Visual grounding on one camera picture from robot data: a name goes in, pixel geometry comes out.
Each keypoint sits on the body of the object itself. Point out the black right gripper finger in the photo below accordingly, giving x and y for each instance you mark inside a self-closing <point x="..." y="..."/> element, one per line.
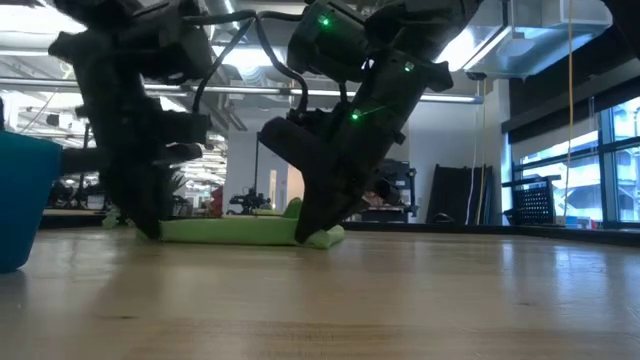
<point x="335" y="200"/>

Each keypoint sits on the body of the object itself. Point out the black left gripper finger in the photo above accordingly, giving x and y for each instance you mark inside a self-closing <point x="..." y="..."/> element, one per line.
<point x="127" y="195"/>
<point x="155" y="195"/>

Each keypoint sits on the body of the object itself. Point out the green microfiber towel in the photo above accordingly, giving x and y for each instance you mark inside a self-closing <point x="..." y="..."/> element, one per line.
<point x="240" y="231"/>

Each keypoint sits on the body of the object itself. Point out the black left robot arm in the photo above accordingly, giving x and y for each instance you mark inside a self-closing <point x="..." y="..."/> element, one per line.
<point x="125" y="30"/>

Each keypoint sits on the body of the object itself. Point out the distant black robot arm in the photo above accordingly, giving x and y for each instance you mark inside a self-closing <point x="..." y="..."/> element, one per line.
<point x="249" y="201"/>

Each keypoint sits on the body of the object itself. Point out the potted artificial green plant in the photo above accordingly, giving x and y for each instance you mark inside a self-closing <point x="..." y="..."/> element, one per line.
<point x="112" y="218"/>

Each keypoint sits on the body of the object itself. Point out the white door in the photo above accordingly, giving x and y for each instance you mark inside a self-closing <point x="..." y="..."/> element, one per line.
<point x="295" y="195"/>

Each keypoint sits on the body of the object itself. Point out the black monitor on stand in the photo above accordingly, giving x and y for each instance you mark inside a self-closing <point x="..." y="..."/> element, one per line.
<point x="400" y="185"/>

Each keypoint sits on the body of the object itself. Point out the long ceiling light bar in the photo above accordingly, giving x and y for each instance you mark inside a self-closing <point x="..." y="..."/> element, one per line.
<point x="450" y="97"/>

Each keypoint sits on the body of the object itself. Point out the teal plastic bin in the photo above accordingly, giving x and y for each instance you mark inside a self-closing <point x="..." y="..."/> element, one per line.
<point x="22" y="200"/>

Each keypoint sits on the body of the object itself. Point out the black leaning panel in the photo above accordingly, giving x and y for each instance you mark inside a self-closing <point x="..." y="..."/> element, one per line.
<point x="452" y="192"/>

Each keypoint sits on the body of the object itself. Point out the black perforated cart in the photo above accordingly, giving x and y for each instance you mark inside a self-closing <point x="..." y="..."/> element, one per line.
<point x="532" y="202"/>

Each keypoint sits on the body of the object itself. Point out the black metal table frame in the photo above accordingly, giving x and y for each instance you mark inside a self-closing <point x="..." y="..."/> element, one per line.
<point x="70" y="221"/>

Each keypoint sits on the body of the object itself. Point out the silver rectangular air duct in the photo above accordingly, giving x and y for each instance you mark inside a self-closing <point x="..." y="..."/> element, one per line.
<point x="525" y="45"/>

